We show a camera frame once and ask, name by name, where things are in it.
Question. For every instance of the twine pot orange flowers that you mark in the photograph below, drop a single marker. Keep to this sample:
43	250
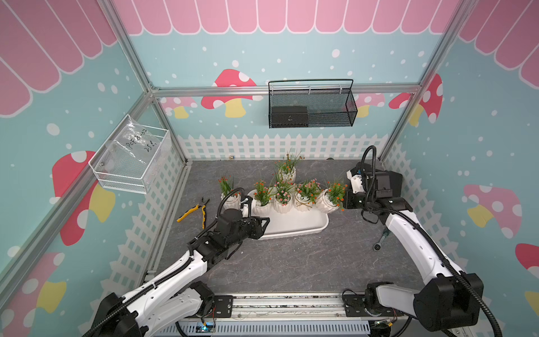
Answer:
332	197

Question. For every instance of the ribbed pot orange flowers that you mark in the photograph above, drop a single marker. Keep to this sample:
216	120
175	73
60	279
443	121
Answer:
262	198

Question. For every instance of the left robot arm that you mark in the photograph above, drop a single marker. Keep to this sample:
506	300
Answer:
169	296

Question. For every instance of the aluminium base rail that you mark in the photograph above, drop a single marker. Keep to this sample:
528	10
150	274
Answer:
290	314

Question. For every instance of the black wire mesh basket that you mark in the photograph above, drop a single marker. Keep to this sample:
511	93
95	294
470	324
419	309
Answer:
330	102

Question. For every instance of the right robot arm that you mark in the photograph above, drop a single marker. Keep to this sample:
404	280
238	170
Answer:
450	298

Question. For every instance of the white rectangular storage tray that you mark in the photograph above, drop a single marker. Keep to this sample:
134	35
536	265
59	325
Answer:
293	223

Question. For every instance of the clear wire wall basket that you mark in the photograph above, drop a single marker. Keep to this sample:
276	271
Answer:
122	183

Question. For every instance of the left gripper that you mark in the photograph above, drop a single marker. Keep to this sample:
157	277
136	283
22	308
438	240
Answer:
256	227

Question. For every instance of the plastic bag with writing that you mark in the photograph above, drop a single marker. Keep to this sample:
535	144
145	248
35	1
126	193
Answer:
131	151

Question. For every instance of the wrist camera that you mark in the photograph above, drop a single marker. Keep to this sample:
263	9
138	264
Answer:
246	208
356	183

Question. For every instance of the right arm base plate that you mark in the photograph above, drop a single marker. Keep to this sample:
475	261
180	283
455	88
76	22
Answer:
355	306

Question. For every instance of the back ribbed pot plant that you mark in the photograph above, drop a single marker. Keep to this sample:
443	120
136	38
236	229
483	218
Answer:
286	169

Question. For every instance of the yellow handled pliers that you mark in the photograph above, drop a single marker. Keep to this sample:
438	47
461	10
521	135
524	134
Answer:
200	206

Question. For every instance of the twine pot pink flowers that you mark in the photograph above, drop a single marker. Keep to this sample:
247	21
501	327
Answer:
306	194

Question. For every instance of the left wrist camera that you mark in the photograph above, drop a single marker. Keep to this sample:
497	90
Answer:
246	208

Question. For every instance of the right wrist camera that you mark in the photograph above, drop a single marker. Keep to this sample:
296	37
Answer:
356	183

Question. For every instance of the green handled ratchet wrench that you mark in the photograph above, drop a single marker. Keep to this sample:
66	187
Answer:
377	246

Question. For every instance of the black box in basket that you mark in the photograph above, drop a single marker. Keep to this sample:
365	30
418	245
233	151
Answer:
289	117

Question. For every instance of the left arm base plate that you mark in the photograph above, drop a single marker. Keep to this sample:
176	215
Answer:
217	307

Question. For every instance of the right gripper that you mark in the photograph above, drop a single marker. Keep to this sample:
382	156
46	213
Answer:
348	199

